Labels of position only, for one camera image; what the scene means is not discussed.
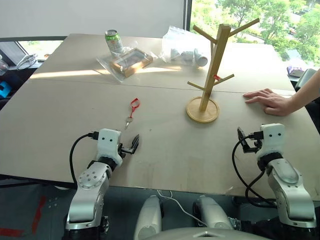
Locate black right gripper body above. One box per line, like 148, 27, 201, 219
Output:
242, 130, 263, 154

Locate silver right robot leg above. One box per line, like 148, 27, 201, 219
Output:
192, 195, 235, 231

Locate grey robot torso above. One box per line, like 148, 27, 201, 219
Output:
149, 226, 272, 240

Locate dark office chair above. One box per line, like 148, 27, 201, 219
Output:
294, 68, 318, 94

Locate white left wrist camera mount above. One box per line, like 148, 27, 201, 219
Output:
96, 128, 124, 167

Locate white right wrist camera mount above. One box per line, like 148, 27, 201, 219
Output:
254, 123, 286, 158

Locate white bundled cable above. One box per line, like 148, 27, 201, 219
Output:
16, 52, 39, 71

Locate silver left robot leg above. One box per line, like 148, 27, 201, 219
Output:
133, 194, 165, 240

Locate wooden box in plastic bag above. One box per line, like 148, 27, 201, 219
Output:
96, 39, 158, 84

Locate green drink can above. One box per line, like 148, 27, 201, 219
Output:
104, 29, 125, 55

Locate wooden picture frame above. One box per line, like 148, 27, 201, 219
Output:
109, 48, 154, 78

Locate purple patterned box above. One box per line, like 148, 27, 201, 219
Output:
286, 64, 305, 78

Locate white cup with red print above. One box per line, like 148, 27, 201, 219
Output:
193, 48, 209, 68

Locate clear plastic bag with cups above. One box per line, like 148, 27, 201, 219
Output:
160, 24, 210, 68

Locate silver key with red strap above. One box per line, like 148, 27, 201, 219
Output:
124, 97, 142, 130

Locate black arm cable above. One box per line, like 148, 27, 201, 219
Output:
69, 132, 100, 189
231, 136, 278, 209

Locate blue object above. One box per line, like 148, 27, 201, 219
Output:
0, 81, 13, 100

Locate person's bare hand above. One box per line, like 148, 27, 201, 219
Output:
243, 88, 293, 117

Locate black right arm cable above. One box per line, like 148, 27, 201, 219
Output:
231, 136, 278, 209

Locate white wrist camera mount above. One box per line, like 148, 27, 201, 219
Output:
254, 123, 286, 158
96, 128, 124, 167

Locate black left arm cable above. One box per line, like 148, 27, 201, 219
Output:
69, 132, 100, 189

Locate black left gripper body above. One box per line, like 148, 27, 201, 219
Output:
116, 142, 134, 159

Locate wooden tree-shaped hanging stand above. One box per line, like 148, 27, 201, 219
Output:
185, 17, 261, 124

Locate thin white cable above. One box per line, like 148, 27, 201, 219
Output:
156, 189, 209, 227

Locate silver robot leg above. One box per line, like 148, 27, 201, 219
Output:
192, 195, 235, 231
133, 194, 165, 240

